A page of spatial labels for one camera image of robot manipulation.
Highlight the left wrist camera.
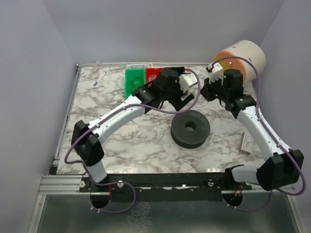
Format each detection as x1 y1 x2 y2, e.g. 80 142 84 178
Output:
179 74 197 93

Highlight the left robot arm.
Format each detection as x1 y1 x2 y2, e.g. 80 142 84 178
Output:
70 67 200 183

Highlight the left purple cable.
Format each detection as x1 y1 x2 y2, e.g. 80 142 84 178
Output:
64 69 201 214

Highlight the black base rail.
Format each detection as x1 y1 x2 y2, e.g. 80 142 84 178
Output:
79 172 251 202

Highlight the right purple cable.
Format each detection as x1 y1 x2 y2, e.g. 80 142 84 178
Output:
207 56 307 212

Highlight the small white box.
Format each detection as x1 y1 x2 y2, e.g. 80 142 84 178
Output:
239 131 254 155

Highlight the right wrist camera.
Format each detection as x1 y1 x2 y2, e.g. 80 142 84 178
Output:
206 63 224 83

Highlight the black spool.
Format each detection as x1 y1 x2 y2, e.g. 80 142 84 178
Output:
171 110 210 149

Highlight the purple cable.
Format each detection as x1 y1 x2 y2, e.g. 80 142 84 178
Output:
207 56 307 212
64 69 201 214

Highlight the green plastic bin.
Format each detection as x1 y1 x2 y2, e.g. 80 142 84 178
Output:
124 68 146 98

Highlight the black plastic bin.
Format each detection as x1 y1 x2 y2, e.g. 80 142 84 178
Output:
164 67 185 76

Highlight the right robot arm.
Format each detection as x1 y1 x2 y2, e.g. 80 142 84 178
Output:
200 68 304 191

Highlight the large cylinder drum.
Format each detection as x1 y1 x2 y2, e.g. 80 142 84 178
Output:
214 40 266 85

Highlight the purple capped marker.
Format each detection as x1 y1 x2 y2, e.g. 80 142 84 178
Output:
93 72 106 86

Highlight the white cable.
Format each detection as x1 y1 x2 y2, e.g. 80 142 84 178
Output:
187 89 212 109

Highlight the white label card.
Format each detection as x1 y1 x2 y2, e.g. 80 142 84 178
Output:
126 63 153 69

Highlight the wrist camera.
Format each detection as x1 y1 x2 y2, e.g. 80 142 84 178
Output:
179 74 197 93
206 63 224 83

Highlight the red plastic bin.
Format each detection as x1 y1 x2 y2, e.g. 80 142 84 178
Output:
145 67 163 83

